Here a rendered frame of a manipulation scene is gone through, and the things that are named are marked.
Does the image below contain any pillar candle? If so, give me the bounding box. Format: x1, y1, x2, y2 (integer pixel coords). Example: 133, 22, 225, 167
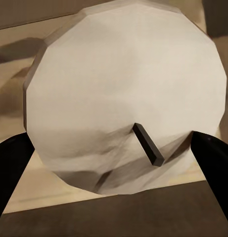
23, 0, 227, 195

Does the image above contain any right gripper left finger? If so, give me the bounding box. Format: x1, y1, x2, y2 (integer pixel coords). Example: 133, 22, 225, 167
0, 132, 35, 217

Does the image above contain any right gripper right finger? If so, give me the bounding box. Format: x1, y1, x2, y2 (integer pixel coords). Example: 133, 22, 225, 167
191, 131, 228, 220

